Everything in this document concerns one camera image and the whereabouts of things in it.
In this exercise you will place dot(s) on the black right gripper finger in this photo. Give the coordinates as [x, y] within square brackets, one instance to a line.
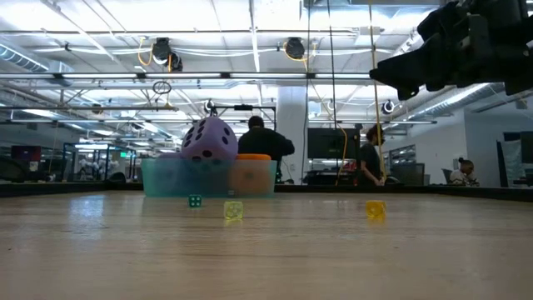
[429, 66]
[408, 93]

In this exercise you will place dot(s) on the small yellow die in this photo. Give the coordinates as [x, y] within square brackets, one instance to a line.
[376, 209]

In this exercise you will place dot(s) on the large orange foam die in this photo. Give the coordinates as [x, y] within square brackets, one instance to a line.
[253, 157]

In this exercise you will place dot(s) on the large purple foam die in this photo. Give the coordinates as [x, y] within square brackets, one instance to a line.
[212, 133]
[170, 156]

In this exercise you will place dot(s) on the small lime die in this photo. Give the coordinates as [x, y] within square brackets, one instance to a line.
[233, 210]

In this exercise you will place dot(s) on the small green die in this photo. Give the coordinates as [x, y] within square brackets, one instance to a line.
[195, 201]

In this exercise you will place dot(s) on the person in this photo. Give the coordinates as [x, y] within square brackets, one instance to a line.
[464, 177]
[368, 158]
[266, 141]

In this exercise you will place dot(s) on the black monitor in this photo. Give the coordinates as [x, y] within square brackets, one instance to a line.
[329, 143]

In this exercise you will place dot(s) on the white square pillar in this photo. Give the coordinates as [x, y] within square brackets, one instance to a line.
[291, 108]

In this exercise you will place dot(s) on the teal translucent plastic bin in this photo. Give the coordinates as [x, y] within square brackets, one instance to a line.
[166, 179]

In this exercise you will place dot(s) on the long ceiling light strip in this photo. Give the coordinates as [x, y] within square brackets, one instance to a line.
[104, 75]

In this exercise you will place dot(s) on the dark framed work station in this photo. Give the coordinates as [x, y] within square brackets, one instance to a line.
[100, 145]

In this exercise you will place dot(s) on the dark red box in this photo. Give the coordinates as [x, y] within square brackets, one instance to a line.
[25, 153]

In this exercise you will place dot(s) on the black gantry frame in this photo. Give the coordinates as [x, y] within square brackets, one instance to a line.
[243, 107]

